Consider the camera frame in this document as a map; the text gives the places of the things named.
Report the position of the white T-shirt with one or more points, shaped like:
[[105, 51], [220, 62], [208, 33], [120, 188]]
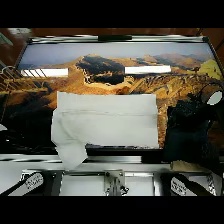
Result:
[[106, 120]]

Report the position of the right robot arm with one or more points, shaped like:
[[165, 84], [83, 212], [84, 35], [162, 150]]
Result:
[[213, 97]]

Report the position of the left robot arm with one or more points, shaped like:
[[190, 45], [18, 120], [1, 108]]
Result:
[[31, 183]]

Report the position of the silver frame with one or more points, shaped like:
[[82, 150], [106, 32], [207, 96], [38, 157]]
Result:
[[86, 181]]

